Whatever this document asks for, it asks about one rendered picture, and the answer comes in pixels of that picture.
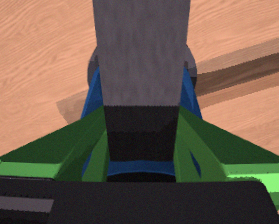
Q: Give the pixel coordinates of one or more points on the dark grey round base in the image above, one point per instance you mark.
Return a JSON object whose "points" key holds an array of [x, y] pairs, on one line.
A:
{"points": [[190, 65]]}

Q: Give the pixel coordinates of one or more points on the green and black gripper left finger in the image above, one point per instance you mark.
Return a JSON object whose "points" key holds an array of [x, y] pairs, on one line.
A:
{"points": [[61, 154]]}

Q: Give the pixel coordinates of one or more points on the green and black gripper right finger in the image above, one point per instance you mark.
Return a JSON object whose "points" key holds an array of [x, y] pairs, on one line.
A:
{"points": [[221, 155]]}

